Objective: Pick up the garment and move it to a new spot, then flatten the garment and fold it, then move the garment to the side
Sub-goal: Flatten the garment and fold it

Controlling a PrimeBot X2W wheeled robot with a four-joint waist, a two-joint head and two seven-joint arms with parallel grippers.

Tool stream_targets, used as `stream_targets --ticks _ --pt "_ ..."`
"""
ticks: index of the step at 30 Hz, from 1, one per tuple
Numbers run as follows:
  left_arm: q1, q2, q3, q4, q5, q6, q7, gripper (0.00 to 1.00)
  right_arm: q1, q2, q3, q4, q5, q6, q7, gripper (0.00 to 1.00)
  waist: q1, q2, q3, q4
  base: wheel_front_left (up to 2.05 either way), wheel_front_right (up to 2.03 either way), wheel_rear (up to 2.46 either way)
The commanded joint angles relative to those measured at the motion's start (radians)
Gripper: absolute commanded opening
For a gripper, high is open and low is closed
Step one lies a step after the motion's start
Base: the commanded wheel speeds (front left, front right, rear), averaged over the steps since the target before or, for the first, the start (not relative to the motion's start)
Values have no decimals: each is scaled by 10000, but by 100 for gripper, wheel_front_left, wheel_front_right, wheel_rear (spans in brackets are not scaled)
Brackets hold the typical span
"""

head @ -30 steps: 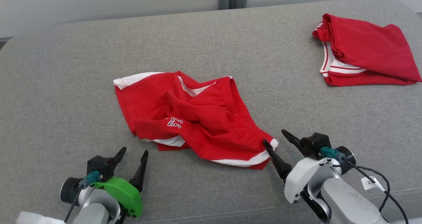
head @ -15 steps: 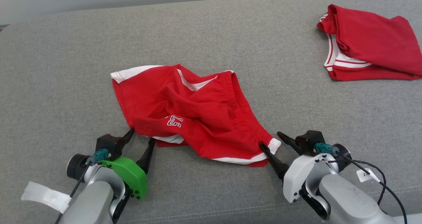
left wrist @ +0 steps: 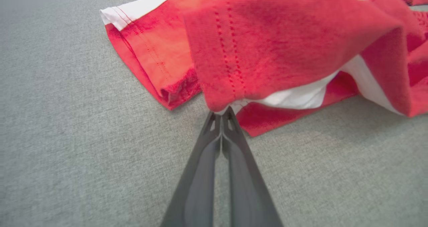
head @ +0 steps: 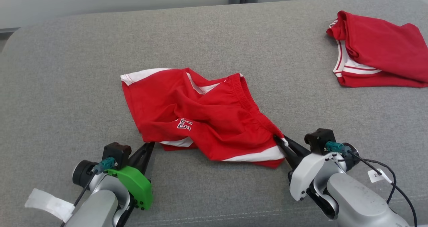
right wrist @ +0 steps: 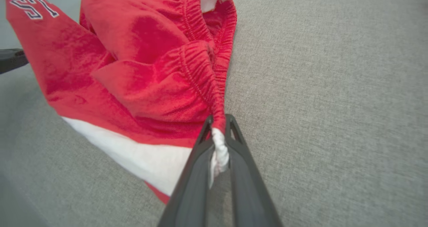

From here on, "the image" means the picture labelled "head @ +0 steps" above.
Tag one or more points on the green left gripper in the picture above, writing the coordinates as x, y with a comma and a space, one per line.
133, 183

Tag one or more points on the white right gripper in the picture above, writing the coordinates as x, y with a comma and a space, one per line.
307, 173

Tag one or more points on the red shorts white side stripes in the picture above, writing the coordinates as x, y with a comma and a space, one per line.
217, 120

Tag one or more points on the red basketball jersey white trim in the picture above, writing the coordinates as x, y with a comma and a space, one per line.
384, 43

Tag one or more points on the white tape strip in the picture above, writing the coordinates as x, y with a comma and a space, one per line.
46, 203

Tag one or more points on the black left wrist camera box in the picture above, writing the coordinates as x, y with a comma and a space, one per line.
117, 153

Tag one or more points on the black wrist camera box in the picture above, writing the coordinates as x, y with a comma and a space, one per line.
117, 153
319, 140

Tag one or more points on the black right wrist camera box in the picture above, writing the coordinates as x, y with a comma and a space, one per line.
319, 140

